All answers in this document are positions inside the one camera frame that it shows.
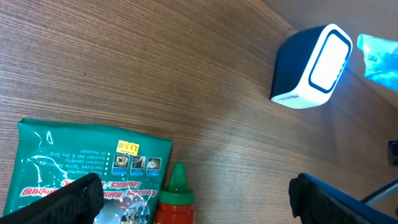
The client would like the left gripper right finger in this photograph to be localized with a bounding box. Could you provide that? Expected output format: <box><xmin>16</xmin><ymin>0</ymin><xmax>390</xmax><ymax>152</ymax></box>
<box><xmin>289</xmin><ymin>173</ymin><xmax>397</xmax><ymax>224</ymax></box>

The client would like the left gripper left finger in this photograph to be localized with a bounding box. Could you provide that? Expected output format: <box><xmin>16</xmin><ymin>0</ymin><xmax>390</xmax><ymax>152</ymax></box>
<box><xmin>1</xmin><ymin>173</ymin><xmax>104</xmax><ymax>224</ymax></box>

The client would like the green 3M gloves packet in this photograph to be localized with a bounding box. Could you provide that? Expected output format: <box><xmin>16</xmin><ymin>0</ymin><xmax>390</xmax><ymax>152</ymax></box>
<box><xmin>4</xmin><ymin>119</ymin><xmax>172</xmax><ymax>224</ymax></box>

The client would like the red chili sauce bottle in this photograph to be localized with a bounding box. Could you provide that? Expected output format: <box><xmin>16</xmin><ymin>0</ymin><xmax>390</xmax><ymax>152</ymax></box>
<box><xmin>154</xmin><ymin>163</ymin><xmax>195</xmax><ymax>224</ymax></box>

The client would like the mint green wipes packet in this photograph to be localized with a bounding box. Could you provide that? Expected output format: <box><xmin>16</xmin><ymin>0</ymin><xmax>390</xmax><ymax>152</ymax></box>
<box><xmin>357</xmin><ymin>34</ymin><xmax>397</xmax><ymax>91</ymax></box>

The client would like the white barcode scanner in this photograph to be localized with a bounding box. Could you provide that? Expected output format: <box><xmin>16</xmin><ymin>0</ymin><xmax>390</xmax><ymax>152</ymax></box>
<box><xmin>271</xmin><ymin>24</ymin><xmax>353</xmax><ymax>109</ymax></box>

